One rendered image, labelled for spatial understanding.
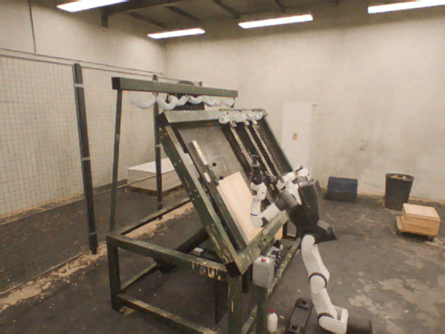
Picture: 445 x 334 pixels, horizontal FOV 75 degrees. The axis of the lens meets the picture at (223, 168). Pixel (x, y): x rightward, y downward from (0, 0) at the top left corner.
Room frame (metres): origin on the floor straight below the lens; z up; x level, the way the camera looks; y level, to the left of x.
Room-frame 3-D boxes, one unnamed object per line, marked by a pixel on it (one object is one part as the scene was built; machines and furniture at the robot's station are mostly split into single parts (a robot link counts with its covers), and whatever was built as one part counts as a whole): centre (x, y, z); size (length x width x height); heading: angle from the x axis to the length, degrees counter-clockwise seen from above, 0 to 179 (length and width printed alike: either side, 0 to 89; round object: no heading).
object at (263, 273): (1.85, -0.29, 0.84); 0.12 x 0.12 x 0.18; 62
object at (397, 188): (5.63, -3.52, 0.33); 0.52 x 0.51 x 0.65; 153
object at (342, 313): (2.08, -0.92, 0.28); 0.21 x 0.20 x 0.13; 62
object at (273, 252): (2.28, -0.43, 0.69); 0.50 x 0.14 x 0.24; 152
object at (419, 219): (4.39, -3.10, 0.20); 0.61 x 0.53 x 0.40; 153
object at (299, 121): (6.37, -1.64, 1.03); 0.61 x 0.58 x 2.05; 153
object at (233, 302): (3.17, -0.02, 0.41); 2.20 x 1.38 x 0.83; 152
